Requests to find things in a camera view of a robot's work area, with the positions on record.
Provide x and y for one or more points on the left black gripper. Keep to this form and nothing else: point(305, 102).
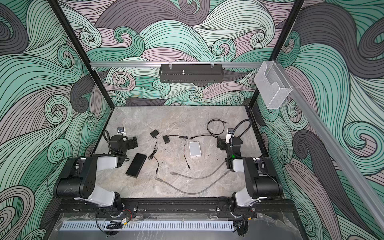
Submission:
point(131, 142)

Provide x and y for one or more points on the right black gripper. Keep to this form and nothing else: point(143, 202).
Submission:
point(222, 143)

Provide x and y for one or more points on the black network switch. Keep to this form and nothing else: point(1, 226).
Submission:
point(136, 165)

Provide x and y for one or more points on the black power adapter with cable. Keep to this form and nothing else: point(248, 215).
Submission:
point(154, 135)

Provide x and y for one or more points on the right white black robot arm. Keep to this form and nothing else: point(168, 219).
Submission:
point(261, 181)

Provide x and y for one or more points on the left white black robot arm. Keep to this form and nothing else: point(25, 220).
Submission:
point(77, 180)

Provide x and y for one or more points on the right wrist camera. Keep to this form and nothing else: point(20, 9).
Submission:
point(229, 134)

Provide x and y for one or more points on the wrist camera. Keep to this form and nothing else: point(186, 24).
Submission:
point(229, 134)
point(121, 131)

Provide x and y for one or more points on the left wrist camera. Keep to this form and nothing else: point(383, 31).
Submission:
point(121, 131)

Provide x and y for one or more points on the white network switch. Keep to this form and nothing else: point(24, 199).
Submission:
point(195, 149)

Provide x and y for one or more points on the black wall tray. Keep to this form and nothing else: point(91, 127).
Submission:
point(196, 74)

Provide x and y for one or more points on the clear plastic wall holder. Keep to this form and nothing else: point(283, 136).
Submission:
point(273, 84)

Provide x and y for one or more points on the aluminium wall rail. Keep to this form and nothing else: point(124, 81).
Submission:
point(138, 64)

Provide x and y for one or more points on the white slotted cable duct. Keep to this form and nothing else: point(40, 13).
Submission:
point(151, 226)

